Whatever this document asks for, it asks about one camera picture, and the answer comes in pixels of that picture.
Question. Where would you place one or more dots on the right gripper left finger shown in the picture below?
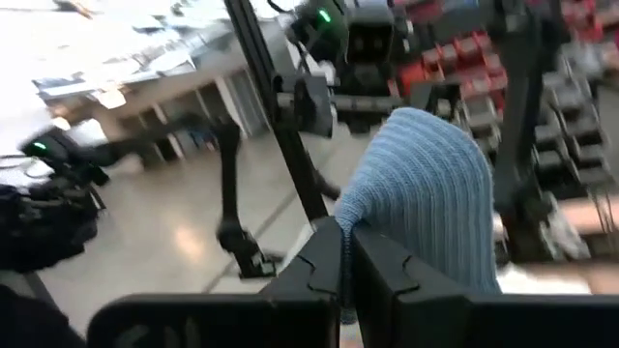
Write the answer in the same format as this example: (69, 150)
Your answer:
(242, 324)

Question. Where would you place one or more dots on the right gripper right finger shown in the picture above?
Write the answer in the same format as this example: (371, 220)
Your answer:
(435, 324)

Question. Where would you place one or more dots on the light blue knit sock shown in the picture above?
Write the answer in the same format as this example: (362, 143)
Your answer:
(425, 193)

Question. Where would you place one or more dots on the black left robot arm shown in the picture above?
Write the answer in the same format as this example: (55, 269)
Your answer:
(229, 183)

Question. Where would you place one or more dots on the white workbench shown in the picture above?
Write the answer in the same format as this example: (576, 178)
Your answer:
(159, 87)

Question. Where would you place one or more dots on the red and grey bin rack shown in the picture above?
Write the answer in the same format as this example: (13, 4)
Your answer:
(464, 53)

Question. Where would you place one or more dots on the black aluminium frame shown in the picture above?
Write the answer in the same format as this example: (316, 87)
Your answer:
(295, 159)

